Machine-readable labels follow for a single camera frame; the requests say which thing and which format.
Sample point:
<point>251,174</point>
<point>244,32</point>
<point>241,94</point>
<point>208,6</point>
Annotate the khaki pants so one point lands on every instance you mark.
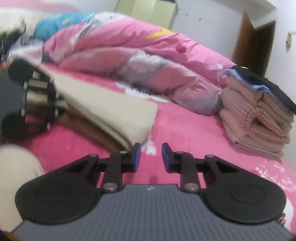
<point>104,111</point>

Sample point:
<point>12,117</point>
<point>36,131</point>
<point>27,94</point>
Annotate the pink checked folded garment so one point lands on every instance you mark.
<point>254,120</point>

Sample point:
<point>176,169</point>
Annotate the person's left forearm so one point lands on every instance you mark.
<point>16,180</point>

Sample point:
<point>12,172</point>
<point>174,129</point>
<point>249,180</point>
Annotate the brown wooden door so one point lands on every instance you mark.
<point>261,46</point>

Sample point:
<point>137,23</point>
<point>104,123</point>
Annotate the pale wall ornament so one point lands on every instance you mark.
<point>289,39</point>

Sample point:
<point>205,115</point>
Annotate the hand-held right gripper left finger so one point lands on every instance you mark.
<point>137,157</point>

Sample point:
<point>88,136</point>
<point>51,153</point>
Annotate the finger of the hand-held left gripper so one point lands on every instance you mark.
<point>52,115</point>
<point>52,88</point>

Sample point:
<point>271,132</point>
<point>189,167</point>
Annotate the teal floral quilt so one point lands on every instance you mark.
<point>48,25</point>

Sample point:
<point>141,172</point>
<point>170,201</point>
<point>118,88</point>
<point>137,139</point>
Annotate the pale green wardrobe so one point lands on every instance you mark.
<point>148,11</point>

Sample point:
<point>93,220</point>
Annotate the pink floral bed blanket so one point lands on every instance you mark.
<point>189,129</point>

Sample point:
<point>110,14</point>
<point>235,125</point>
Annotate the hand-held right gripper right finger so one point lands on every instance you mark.
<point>165,157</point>

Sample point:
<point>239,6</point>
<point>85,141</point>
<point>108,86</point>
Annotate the beige folded garment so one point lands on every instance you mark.
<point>242,90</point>

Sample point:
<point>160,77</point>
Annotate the pale pink folded garment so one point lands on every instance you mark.
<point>233,132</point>

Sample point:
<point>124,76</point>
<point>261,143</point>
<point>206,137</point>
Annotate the dark cloth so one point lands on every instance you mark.
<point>11,38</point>

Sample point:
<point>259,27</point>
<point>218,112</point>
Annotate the pink floral quilt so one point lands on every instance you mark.
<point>115,41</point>

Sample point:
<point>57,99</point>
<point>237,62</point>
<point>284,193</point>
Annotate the black folded garment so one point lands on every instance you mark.
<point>261,81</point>

